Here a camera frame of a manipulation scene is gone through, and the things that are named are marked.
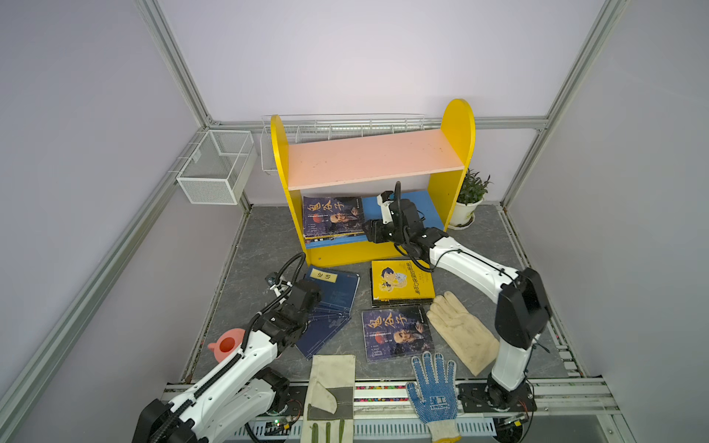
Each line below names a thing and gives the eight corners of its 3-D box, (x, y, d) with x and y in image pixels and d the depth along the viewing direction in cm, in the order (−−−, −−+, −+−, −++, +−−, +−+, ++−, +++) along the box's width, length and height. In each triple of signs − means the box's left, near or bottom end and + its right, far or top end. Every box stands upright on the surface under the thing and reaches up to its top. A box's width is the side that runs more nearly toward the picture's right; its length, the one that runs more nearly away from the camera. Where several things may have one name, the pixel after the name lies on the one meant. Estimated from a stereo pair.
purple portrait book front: (365, 361, 82) (365, 358, 80) (361, 315, 91) (361, 311, 89) (433, 353, 83) (435, 351, 81) (422, 308, 93) (423, 305, 90)
